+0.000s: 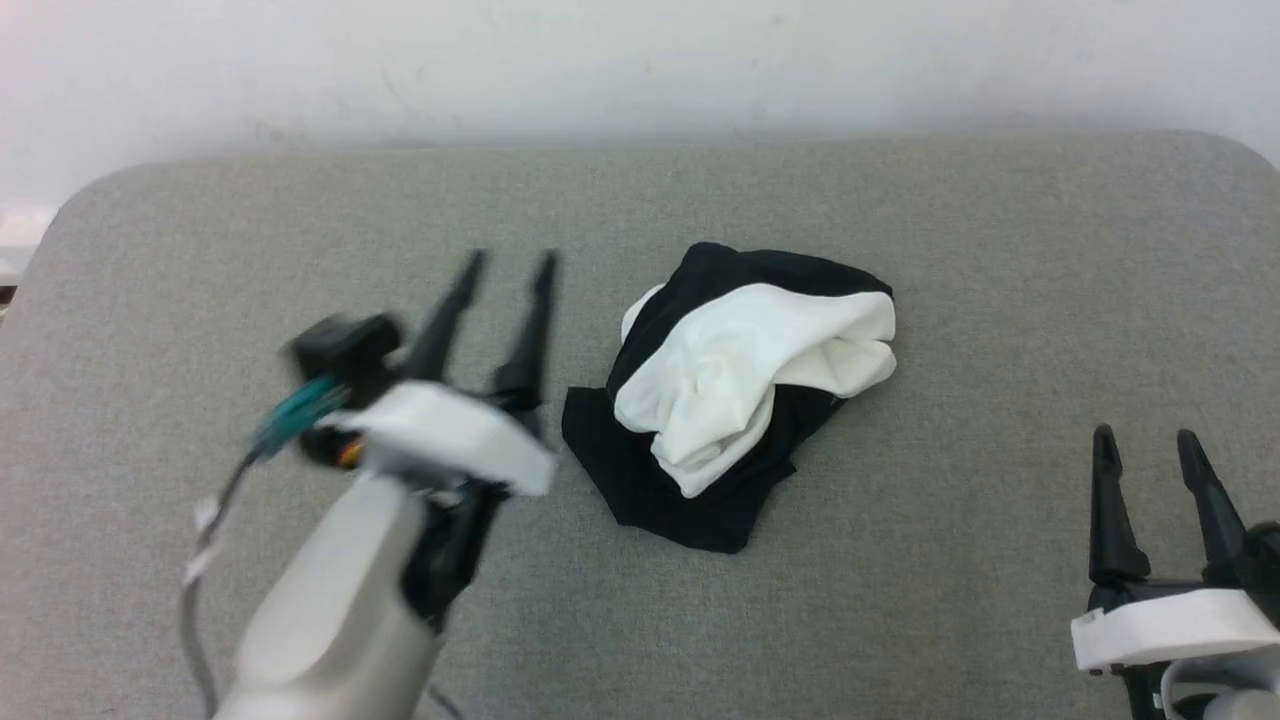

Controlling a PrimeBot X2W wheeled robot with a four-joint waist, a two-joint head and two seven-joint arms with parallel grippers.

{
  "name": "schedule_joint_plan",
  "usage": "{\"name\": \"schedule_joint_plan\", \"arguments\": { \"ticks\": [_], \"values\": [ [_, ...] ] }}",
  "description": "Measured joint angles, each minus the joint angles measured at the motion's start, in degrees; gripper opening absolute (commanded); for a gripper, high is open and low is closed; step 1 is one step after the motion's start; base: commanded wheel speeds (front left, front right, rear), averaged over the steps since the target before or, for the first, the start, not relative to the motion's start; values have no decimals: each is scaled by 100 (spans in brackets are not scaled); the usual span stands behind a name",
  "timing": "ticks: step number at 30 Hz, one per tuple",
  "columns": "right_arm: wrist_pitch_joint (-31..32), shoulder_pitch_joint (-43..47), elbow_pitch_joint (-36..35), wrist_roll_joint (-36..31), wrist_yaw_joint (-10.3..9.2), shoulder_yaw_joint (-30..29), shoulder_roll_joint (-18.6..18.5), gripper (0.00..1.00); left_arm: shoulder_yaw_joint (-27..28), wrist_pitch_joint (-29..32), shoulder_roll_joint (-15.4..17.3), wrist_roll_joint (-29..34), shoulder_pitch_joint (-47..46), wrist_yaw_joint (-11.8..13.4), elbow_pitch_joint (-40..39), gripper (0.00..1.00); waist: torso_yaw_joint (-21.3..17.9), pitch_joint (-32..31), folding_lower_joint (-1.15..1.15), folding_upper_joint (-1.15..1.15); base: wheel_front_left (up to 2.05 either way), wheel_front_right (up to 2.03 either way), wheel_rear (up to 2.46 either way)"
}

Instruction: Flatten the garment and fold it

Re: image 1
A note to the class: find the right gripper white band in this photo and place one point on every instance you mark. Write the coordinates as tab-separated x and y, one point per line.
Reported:
1170	625

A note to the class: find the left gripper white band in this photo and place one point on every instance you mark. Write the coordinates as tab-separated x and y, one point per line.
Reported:
450	435

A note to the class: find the black and white shirt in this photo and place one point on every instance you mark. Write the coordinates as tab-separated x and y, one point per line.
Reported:
720	370

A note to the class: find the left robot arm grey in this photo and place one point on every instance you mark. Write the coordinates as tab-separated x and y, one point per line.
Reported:
330	600

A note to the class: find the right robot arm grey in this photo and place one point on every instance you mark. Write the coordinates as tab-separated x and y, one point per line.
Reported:
1240	705

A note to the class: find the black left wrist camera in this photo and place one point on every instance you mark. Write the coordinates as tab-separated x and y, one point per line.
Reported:
345	352

